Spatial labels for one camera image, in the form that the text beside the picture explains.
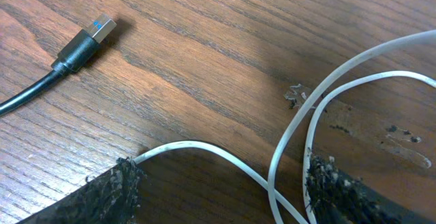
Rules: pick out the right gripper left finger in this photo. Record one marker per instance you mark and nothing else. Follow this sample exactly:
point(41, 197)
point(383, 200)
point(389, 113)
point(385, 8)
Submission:
point(112, 197)

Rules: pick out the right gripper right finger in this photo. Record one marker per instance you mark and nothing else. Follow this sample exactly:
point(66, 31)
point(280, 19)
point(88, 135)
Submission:
point(335, 197)

